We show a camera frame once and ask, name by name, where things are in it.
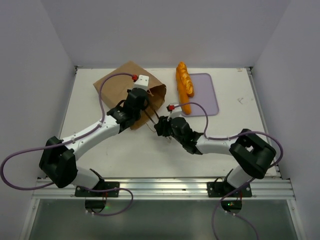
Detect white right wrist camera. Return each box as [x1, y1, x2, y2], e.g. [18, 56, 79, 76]
[166, 102, 183, 120]

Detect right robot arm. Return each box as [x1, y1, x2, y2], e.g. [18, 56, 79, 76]
[154, 116, 276, 197]

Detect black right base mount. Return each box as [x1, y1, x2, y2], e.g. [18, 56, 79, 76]
[206, 177, 253, 214]

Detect orange fake bread loaf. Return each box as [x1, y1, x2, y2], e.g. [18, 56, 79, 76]
[176, 61, 195, 98]

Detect orange fake baguette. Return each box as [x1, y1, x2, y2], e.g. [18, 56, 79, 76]
[175, 75, 192, 115]

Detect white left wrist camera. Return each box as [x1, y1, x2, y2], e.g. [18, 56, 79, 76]
[132, 74, 150, 91]

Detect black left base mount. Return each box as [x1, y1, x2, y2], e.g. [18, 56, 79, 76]
[74, 181, 120, 214]

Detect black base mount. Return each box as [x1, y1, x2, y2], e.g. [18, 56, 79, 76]
[206, 177, 253, 214]
[74, 181, 120, 214]

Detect metal kitchen tongs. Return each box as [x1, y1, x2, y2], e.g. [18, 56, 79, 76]
[143, 102, 160, 134]

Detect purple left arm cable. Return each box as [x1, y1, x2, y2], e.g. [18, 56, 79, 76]
[0, 72, 137, 217]

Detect aluminium mounting rail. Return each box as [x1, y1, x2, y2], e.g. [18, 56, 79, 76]
[32, 177, 295, 200]

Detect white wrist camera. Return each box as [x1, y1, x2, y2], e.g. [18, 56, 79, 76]
[166, 102, 183, 120]
[132, 74, 150, 91]

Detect lilac plastic tray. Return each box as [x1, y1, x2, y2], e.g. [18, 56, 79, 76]
[188, 73, 219, 116]

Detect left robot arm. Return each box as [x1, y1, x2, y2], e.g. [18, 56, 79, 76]
[39, 87, 150, 197]

